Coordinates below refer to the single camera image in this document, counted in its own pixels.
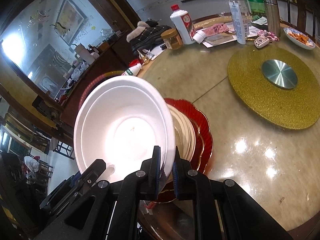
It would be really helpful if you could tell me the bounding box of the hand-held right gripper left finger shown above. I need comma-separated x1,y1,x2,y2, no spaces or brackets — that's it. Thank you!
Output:
35,145,161,240

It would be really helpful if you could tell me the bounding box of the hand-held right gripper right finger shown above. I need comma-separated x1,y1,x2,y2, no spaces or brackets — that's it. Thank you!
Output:
172,146,293,240

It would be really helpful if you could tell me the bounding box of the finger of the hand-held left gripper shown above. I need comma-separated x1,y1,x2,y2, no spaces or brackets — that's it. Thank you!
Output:
46,172,82,203
41,159,107,216

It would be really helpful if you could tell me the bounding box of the red scalloped bowl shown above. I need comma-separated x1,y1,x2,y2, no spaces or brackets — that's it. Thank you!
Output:
160,97,214,203

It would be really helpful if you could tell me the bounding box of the large white foam bowl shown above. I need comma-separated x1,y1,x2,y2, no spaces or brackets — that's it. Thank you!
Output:
74,76,176,184

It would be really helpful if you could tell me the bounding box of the white bottle with green label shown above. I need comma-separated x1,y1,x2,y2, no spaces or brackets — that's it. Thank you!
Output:
122,59,143,77

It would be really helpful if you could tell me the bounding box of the gold glitter turntable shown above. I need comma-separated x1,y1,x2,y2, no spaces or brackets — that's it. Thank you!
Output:
227,47,320,130

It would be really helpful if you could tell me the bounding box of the white tumbler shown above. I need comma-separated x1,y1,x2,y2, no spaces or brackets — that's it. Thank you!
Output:
74,44,95,65

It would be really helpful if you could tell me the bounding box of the wooden sideboard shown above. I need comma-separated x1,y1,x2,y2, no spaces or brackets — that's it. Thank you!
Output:
60,27,140,130

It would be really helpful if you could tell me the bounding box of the gold ornament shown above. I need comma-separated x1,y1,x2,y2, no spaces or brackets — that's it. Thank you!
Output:
137,49,150,64

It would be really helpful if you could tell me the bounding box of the amber jar with gold lid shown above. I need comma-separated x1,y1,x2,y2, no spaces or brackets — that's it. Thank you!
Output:
160,28,183,50

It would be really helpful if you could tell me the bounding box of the dark jacket with fur trim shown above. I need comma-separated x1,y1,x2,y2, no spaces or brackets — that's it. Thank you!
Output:
126,19,173,55

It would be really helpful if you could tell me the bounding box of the small white cup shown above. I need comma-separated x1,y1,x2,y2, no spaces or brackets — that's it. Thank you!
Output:
192,31,207,43

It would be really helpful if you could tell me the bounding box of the book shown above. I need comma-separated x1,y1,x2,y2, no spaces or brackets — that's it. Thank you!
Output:
202,31,238,48

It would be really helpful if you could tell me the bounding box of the white liquor bottle red cap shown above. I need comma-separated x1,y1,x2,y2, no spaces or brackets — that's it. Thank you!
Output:
170,4,197,45

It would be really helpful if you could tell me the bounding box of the pink sliced meat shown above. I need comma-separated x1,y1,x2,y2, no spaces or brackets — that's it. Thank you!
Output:
202,23,237,37

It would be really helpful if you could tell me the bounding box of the white patterned key fob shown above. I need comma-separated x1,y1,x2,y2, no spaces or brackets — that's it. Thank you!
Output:
254,36,271,48

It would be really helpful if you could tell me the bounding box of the white tube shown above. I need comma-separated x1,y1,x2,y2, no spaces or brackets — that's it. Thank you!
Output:
229,1,247,45

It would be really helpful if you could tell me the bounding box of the blue patterned plate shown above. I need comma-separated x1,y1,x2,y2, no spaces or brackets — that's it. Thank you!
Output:
283,27,316,50

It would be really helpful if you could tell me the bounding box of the clear bottle with black cap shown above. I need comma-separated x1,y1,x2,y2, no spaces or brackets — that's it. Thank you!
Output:
231,0,252,28

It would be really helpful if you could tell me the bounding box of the orange fried food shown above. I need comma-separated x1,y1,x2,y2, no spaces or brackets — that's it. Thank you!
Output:
287,29,313,46

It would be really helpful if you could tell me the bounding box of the steel thermos flask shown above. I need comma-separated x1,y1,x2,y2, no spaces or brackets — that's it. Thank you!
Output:
262,0,282,37

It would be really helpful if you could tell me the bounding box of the wooden chair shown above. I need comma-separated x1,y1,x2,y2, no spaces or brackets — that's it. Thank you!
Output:
281,0,320,30

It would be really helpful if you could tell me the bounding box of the framed wall picture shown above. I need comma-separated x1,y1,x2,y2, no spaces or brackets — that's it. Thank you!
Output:
54,0,85,47

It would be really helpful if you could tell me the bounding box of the pink bead keychain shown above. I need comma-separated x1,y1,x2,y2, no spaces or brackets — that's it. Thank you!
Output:
257,29,279,41

